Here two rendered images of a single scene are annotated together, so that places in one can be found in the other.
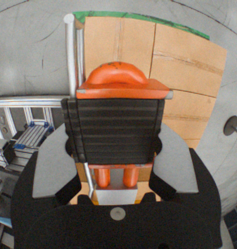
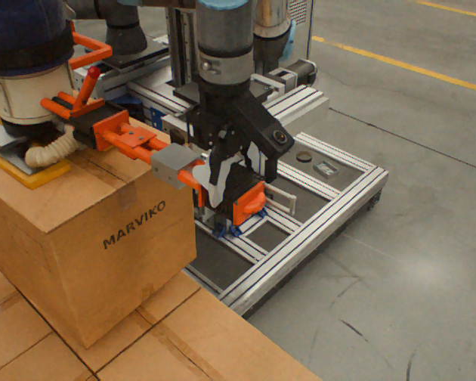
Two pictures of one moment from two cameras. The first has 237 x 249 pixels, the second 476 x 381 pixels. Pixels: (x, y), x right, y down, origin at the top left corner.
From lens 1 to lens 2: 0.67 m
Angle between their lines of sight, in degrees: 40
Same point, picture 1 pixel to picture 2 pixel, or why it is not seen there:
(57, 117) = (227, 260)
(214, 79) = not seen: outside the picture
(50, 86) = (293, 305)
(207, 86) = not seen: outside the picture
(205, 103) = not seen: outside the picture
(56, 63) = (327, 351)
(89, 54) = (287, 367)
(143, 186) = (80, 199)
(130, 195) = (173, 163)
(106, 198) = (184, 153)
